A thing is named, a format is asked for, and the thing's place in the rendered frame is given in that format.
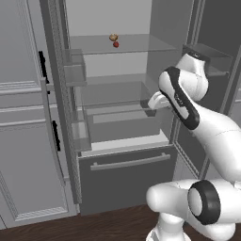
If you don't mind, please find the grey fridge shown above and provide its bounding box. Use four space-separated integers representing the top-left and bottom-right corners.
40 0 241 217

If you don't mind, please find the glass fridge shelf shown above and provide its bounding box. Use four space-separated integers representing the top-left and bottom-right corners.
69 33 180 56

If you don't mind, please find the grey freezer drawer handle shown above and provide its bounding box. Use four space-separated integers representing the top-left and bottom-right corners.
89 152 172 172

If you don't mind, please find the black cupboard handle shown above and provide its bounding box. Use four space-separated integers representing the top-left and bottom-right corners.
38 50 51 85
51 120 62 153

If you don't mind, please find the clear fridge crisper drawer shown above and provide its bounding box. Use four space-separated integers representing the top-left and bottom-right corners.
80 80 170 144

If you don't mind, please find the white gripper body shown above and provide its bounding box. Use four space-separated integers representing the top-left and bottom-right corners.
147 91 173 111

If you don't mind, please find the clear fridge door bin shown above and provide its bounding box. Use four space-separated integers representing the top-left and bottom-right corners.
182 42 233 77
63 48 88 88
71 120 92 153

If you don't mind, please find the dark grey freezer drawer front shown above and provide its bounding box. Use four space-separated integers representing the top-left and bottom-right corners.
77 145 179 217

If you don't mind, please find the grey fridge door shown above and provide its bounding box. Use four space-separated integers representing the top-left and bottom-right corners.
40 0 92 205
171 0 241 182

